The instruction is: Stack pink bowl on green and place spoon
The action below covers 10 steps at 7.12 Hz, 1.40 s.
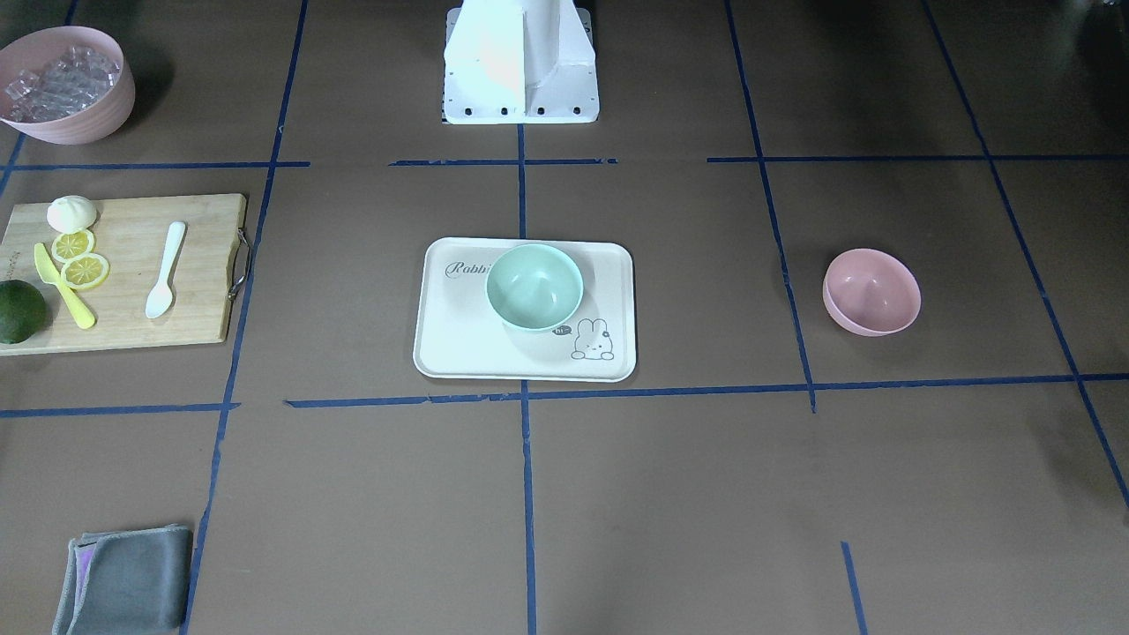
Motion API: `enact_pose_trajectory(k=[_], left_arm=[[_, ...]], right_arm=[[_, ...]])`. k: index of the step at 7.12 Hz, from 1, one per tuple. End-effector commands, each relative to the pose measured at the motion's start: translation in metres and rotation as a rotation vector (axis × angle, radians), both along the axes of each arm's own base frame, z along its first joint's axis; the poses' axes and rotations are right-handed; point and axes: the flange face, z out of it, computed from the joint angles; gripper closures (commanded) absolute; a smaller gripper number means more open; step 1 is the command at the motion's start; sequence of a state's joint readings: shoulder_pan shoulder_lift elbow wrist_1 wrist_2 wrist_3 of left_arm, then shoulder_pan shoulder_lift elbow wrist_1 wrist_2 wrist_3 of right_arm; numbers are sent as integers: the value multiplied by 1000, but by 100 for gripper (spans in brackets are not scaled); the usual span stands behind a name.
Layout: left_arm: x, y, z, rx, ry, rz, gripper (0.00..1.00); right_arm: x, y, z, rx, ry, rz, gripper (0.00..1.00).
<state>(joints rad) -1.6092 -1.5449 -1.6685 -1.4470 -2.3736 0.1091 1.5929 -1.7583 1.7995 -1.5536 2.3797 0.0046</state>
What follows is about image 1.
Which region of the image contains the white plastic spoon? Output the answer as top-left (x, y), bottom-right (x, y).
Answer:
top-left (145, 220), bottom-right (187, 320)

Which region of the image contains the mint green bowl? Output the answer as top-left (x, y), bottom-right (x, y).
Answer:
top-left (485, 243), bottom-right (585, 331)

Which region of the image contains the pink bowl with ice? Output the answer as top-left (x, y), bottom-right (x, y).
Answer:
top-left (1, 26), bottom-right (135, 145)

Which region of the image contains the cream rabbit tray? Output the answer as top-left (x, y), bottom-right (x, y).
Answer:
top-left (413, 237), bottom-right (637, 383)

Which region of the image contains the wooden cutting board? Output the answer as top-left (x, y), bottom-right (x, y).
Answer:
top-left (1, 193), bottom-right (247, 356)

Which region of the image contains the lemon slice lower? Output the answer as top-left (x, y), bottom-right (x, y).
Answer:
top-left (60, 252), bottom-right (110, 292)

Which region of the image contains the lemon slice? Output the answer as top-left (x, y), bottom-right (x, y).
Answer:
top-left (60, 252), bottom-right (110, 292)
top-left (51, 228), bottom-right (96, 264)

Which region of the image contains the grey folded cloth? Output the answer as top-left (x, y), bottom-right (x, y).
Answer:
top-left (51, 524), bottom-right (192, 634)

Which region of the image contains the lemon slice upper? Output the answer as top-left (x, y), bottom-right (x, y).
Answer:
top-left (51, 228), bottom-right (96, 264)

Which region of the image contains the white steamed bun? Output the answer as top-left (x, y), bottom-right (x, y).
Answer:
top-left (46, 195), bottom-right (98, 235)

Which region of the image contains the yellow plastic knife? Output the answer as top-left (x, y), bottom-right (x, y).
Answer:
top-left (33, 243), bottom-right (96, 330)

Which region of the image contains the green avocado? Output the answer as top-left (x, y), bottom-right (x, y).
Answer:
top-left (1, 279), bottom-right (49, 345)

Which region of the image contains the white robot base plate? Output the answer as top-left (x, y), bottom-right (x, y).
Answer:
top-left (441, 1), bottom-right (601, 125)

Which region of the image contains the metal board handle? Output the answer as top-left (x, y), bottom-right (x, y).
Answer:
top-left (226, 228), bottom-right (255, 302)

